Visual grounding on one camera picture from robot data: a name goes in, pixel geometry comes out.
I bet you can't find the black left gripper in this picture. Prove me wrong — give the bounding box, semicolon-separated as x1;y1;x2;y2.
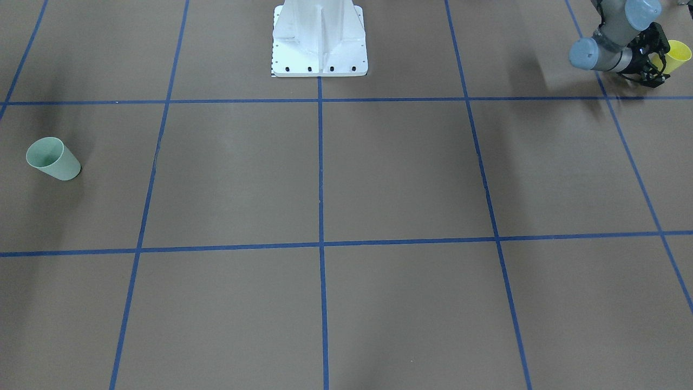
627;23;670;88

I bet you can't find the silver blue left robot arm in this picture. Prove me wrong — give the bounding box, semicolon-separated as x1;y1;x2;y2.
568;1;671;88

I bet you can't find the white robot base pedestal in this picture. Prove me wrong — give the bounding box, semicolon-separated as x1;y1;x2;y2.
271;1;369;77

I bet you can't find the yellow cup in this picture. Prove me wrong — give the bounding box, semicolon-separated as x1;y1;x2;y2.
651;40;691;74

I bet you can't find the light green cup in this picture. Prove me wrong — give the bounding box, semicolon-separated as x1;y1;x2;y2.
25;136;82;181

